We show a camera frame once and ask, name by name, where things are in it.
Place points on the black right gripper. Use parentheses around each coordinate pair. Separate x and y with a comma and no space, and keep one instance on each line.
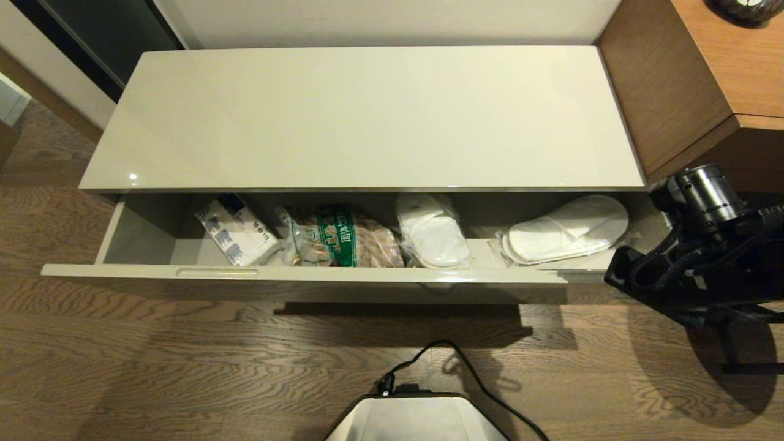
(631,278)

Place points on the white slipper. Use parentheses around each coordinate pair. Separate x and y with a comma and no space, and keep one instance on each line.
(432,236)
(566,233)

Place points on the white cabinet drawer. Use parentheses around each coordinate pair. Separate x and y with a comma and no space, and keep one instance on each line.
(367,288)

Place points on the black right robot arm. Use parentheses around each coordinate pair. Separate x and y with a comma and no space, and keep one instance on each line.
(723,245)

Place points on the brown wooden desk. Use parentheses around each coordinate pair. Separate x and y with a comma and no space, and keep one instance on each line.
(664,86)

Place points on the dark glass vase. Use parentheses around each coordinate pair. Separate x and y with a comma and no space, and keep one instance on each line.
(747,9)

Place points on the green label snack bag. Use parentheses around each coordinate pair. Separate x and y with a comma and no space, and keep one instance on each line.
(337,239)

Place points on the glossy grey cabinet top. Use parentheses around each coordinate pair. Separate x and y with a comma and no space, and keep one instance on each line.
(367,116)

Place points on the white blue tissue pack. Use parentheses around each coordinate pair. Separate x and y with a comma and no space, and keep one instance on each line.
(239,236)

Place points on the dark glass door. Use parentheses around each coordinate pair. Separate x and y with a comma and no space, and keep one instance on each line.
(98,33)

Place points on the pale grey panel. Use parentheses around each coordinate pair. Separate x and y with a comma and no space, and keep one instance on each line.
(12,101)

